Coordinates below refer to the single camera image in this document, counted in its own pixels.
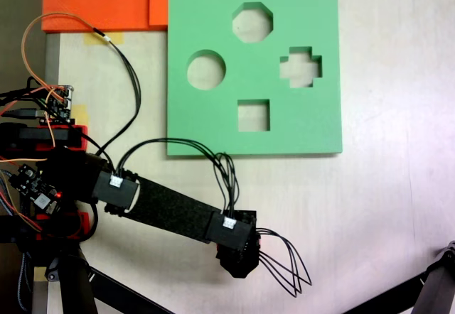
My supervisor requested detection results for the large orange foam block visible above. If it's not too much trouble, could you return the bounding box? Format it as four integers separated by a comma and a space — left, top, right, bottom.
41, 0, 151, 33

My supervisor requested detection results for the slanted black tripod leg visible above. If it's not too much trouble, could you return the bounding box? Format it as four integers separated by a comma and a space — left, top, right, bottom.
342, 273, 428, 314
87, 264, 176, 314

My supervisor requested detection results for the green shape sorter board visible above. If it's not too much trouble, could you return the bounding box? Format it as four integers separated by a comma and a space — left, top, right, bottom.
166, 0, 343, 158

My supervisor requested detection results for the red printed base clamp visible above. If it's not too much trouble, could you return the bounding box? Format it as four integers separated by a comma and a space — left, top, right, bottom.
35, 211, 90, 240
35, 124, 89, 151

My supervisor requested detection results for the thick black tripod leg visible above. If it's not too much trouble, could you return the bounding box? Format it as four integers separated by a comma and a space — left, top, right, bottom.
413, 241, 455, 314
44, 248, 99, 314

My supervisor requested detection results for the small yellow masking tape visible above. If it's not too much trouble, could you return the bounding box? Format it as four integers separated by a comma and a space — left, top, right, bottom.
73, 104, 90, 126
33, 266, 49, 284

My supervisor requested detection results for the black base circuit board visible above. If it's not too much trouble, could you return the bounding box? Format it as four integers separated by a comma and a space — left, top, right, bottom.
7, 163, 62, 216

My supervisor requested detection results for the wide yellow masking tape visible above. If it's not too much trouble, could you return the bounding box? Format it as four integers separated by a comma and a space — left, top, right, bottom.
82, 32, 124, 46

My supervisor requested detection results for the black gripper cable bundle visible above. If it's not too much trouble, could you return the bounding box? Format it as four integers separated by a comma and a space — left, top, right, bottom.
255, 227, 314, 298

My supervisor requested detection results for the black forearm cable bundle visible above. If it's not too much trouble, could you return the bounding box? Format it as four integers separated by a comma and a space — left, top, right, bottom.
112, 137, 236, 220

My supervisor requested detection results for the long black servo cable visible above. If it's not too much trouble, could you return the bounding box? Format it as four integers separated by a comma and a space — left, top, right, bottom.
91, 26, 142, 158

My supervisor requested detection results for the black white braided cable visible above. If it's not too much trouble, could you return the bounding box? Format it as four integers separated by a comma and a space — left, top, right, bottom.
16, 252, 30, 312

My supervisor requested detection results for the circuit board with wires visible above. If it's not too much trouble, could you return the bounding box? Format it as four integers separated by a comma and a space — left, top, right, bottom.
37, 85, 76, 125

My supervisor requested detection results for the black USB cable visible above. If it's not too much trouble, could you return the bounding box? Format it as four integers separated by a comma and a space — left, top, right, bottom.
0, 108, 46, 119

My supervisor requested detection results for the thin orange wire loop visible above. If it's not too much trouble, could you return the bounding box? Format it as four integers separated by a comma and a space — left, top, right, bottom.
21, 12, 99, 99

